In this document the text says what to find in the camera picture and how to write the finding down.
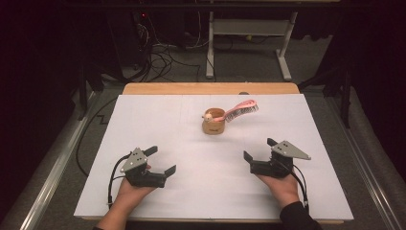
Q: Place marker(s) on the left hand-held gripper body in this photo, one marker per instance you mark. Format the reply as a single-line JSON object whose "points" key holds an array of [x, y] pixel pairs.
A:
{"points": [[140, 177]]}

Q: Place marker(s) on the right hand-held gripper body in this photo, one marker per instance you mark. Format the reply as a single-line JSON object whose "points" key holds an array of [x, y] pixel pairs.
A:
{"points": [[274, 166]]}

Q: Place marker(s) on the yellow holder with bear figure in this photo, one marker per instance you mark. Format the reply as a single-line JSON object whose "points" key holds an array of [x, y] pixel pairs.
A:
{"points": [[214, 127]]}

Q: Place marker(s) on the pink hairbrush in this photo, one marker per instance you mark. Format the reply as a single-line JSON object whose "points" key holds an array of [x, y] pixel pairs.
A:
{"points": [[242, 107]]}

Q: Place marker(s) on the person's left hand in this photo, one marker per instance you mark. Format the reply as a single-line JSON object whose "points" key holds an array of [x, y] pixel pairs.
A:
{"points": [[132, 193]]}

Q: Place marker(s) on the person's right hand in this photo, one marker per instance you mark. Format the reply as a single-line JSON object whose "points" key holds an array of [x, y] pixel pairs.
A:
{"points": [[285, 190]]}

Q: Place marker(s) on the black stand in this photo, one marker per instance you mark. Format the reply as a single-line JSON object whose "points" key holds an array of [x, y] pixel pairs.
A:
{"points": [[83, 86]]}

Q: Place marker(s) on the black computer tower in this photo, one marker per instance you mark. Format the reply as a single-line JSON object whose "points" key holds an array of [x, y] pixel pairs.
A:
{"points": [[140, 35]]}

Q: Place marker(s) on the aluminium rail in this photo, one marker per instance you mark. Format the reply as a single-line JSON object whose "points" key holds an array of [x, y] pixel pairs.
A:
{"points": [[367, 179], [54, 172]]}

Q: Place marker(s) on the white metal desk frame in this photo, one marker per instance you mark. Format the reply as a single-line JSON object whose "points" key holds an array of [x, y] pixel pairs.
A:
{"points": [[249, 27]]}

